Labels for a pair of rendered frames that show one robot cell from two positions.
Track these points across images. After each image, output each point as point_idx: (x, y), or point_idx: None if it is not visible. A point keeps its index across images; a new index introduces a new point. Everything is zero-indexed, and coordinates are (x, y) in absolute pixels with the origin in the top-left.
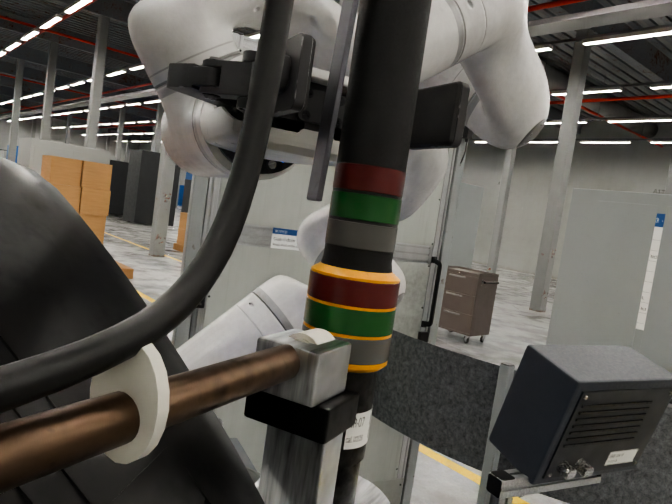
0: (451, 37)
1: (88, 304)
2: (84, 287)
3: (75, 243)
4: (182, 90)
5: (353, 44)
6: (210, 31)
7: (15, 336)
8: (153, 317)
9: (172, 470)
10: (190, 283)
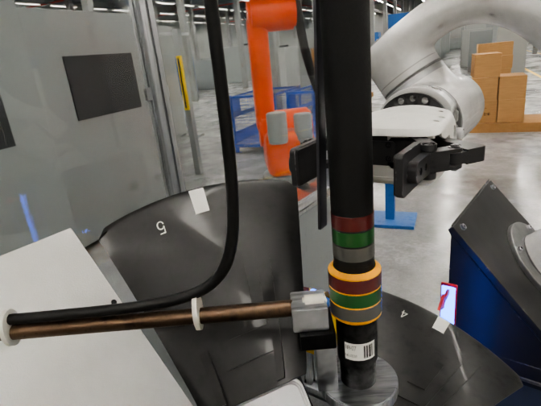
0: None
1: (264, 256)
2: (266, 248)
3: (278, 224)
4: None
5: (538, 21)
6: (400, 61)
7: None
8: (196, 289)
9: (265, 333)
10: (210, 279)
